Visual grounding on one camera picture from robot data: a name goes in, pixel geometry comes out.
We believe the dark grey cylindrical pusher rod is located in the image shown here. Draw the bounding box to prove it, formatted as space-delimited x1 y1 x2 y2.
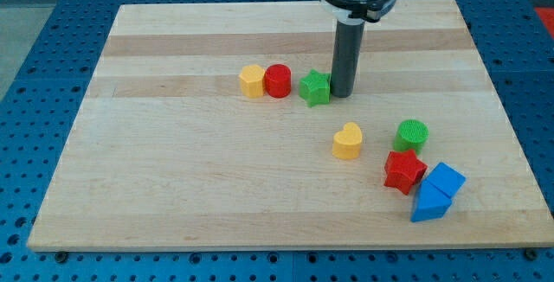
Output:
330 22 364 98

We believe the green star block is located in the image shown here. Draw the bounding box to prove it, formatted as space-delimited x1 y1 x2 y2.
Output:
299 69 331 107

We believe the red star block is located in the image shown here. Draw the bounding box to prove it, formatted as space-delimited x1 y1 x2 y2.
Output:
383 149 428 195

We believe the red cylinder block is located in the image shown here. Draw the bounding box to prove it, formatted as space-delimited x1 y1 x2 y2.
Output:
264 64 292 98

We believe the yellow hexagon block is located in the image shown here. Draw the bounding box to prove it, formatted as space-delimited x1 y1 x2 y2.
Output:
239 64 265 99

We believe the yellow heart block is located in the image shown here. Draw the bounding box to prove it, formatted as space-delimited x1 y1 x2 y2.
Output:
332 122 363 160

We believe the green cylinder block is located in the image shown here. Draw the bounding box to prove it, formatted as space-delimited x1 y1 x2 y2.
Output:
393 119 429 155

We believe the wooden board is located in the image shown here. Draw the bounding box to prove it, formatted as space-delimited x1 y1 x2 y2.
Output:
28 0 553 252

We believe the blue cube block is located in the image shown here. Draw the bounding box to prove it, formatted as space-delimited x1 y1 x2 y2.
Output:
426 162 466 198

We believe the blue triangle block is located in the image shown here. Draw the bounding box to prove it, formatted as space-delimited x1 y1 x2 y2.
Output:
410 180 452 222

